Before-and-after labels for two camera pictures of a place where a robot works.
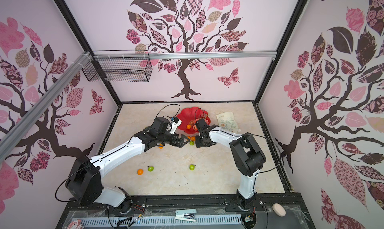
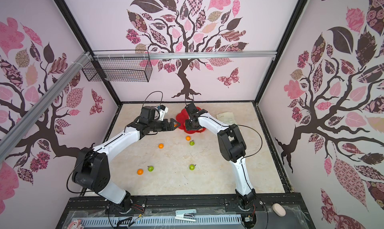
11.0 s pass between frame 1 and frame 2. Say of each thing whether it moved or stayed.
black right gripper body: moved
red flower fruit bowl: stayed
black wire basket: stayed
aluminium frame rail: stayed
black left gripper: moved
